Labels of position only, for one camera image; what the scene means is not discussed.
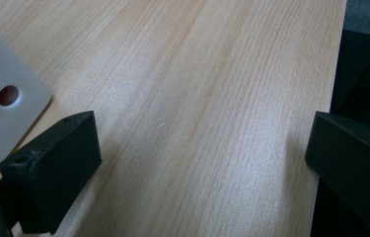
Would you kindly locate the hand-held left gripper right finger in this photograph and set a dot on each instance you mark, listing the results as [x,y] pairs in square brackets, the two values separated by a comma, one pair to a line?
[353,171]

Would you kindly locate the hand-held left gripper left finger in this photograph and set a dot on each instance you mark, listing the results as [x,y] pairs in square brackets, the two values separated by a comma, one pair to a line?
[54,177]

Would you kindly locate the white plastic basket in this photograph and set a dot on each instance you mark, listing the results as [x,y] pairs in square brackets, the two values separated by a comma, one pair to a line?
[5,131]

